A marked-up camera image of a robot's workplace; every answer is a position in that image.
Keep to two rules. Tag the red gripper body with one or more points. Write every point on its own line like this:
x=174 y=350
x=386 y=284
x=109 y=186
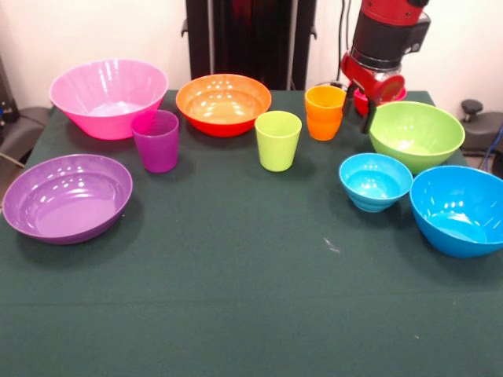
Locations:
x=373 y=84

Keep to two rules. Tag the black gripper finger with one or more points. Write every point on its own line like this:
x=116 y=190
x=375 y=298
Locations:
x=368 y=118
x=348 y=100

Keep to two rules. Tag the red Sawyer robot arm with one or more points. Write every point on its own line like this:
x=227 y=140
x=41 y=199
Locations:
x=385 y=35

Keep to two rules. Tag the small red bowl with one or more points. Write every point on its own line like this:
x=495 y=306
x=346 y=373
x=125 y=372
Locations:
x=358 y=107

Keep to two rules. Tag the orange cup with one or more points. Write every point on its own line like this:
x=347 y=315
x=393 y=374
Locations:
x=324 y=125

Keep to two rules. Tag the green bowl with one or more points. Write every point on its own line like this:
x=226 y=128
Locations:
x=412 y=129

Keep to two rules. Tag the small blue bowl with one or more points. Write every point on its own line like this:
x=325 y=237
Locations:
x=373 y=184

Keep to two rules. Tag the green cup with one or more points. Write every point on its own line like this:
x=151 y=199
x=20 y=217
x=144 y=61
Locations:
x=277 y=145

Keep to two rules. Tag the dark grey stand base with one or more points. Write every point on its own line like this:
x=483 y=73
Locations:
x=23 y=129
x=483 y=129

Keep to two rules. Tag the large blue bowl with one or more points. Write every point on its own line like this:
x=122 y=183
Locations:
x=452 y=204

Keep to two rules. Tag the orange bowl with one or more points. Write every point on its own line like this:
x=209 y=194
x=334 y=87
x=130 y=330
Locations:
x=224 y=102

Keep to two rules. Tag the purple cup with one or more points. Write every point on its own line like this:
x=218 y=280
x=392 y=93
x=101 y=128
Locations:
x=157 y=149

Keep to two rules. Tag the dark green tablecloth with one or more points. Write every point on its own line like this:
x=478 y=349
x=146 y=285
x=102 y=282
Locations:
x=236 y=275

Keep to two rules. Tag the large pink bowl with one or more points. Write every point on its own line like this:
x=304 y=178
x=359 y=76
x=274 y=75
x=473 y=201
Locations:
x=106 y=86

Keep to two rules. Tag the purple bowl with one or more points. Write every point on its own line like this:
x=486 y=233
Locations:
x=67 y=200

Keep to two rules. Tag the black device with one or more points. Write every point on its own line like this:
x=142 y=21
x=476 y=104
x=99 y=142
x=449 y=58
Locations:
x=6 y=98

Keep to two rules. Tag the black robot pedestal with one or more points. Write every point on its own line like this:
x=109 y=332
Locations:
x=243 y=39

